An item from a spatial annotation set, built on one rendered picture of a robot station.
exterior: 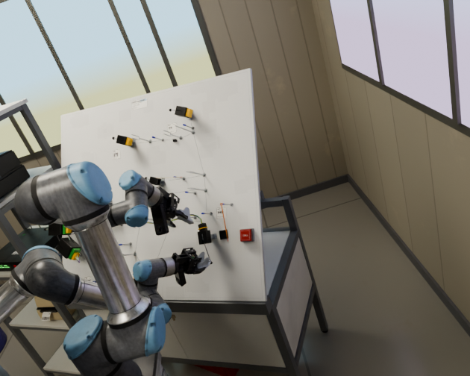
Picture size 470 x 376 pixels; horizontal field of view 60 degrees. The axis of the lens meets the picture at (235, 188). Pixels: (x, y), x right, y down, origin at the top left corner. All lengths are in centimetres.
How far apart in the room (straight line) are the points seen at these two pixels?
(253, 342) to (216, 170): 83
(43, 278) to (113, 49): 259
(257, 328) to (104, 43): 261
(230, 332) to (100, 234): 116
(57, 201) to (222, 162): 98
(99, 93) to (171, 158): 187
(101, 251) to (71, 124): 151
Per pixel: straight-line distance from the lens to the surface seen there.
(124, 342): 115
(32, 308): 302
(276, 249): 216
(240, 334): 206
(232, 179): 183
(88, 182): 100
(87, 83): 378
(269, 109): 378
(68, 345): 121
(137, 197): 140
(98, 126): 234
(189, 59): 363
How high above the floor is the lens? 206
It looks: 26 degrees down
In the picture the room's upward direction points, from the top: 20 degrees counter-clockwise
